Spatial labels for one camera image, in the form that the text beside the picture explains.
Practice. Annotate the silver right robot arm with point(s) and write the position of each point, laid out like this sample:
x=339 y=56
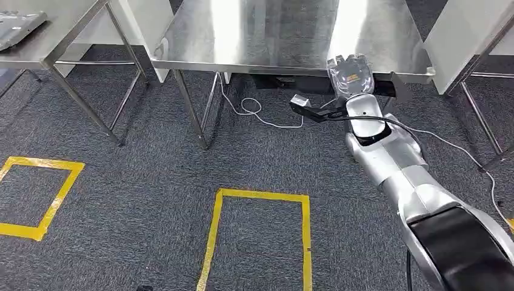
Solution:
x=401 y=168

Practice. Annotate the yellow floor tape square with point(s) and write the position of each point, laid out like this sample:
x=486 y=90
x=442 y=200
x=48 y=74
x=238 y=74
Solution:
x=60 y=188
x=307 y=241

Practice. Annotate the steel table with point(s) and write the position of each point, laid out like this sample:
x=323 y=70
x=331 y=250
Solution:
x=482 y=120
x=281 y=36
x=52 y=36

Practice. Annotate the white board panel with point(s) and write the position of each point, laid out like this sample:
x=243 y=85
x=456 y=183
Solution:
x=457 y=36
x=148 y=24

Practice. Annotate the grey metal part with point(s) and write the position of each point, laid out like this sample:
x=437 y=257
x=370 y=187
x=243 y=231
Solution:
x=20 y=28

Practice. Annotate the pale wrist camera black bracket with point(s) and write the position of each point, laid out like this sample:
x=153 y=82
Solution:
x=305 y=106

